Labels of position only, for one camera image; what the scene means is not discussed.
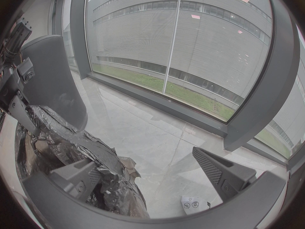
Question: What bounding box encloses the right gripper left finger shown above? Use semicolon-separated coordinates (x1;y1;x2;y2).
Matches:
50;159;102;203

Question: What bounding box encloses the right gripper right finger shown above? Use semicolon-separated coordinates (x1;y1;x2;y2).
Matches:
192;147;257;203

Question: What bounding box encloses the white printed plastic wrapper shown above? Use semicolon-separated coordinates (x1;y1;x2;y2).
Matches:
181;195;208;215

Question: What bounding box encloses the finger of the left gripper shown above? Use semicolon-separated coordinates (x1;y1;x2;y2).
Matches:
8;95;40;136

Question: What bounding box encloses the black plastic bag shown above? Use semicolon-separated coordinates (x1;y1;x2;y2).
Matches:
15;105;150;219

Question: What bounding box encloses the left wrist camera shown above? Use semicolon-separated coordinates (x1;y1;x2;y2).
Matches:
16;57;36;84

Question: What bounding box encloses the dark grey round chair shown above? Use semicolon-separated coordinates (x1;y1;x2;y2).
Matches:
20;35;88;131

